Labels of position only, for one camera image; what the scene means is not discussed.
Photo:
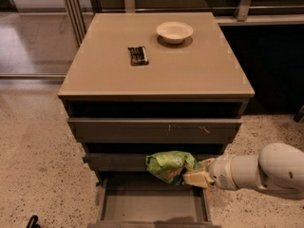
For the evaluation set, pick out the grey drawer cabinet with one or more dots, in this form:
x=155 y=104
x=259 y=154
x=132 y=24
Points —
x=199 y=78

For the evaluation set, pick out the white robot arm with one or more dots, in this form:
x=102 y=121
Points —
x=277 y=170

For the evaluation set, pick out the black snack bar packet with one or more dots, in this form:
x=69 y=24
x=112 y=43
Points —
x=138 y=56

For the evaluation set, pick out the black object on floor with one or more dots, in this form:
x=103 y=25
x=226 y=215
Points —
x=33 y=222

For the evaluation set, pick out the white paper bowl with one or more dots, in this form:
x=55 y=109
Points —
x=174 y=32

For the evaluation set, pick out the grey open bottom drawer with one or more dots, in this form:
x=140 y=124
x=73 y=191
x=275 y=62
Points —
x=139 y=200

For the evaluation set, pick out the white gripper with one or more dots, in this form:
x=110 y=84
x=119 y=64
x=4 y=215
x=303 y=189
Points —
x=219 y=171

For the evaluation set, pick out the metal window frame post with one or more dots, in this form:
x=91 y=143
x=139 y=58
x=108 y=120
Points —
x=74 y=13

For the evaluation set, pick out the grey top drawer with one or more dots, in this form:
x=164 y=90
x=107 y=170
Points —
x=101 y=130

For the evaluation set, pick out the grey middle drawer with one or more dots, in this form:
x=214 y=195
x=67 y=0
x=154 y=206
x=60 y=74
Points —
x=105 y=162

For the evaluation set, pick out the green rice chip bag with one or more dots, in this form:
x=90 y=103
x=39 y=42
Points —
x=170 y=166

